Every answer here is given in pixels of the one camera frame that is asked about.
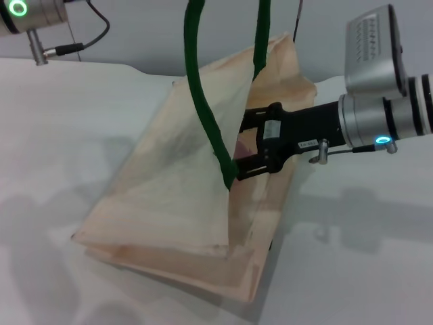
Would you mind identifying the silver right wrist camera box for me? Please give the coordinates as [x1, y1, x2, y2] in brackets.
[344, 3, 409, 101]

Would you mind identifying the cream handbag with green handles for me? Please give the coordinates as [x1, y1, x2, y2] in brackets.
[70, 0, 318, 303]

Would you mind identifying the dark vertical wall strip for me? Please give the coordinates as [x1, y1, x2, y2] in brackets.
[292, 0, 304, 43]

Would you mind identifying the thin right arm cable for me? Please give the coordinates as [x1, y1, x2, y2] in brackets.
[309, 137, 398, 165]

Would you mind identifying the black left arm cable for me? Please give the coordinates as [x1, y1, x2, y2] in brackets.
[54, 0, 111, 57]

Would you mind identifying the pink toy peach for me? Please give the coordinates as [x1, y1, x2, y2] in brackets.
[235, 139, 255, 160]

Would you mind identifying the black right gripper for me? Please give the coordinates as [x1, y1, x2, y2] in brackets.
[235, 100, 343, 181]

